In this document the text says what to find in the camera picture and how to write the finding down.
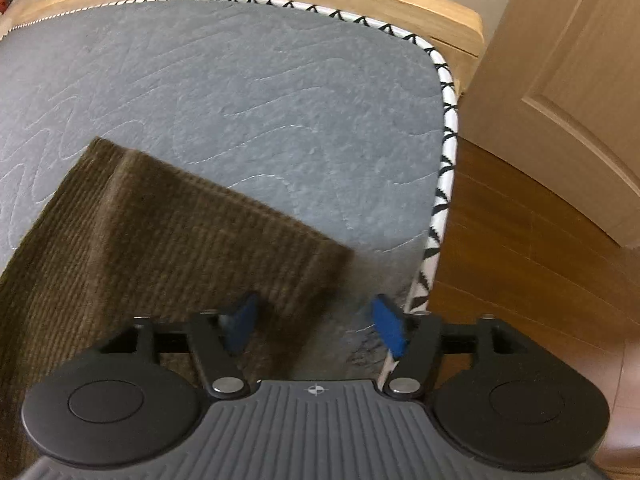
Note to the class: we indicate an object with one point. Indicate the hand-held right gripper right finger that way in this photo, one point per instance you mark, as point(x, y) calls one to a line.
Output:
point(390, 327)

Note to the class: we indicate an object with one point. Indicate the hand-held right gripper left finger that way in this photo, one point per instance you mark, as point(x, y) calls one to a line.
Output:
point(241, 322)

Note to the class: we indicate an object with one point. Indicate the grey quilted mattress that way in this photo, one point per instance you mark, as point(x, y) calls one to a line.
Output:
point(250, 110)

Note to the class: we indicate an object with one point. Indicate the light wooden door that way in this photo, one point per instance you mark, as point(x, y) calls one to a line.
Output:
point(575, 85)

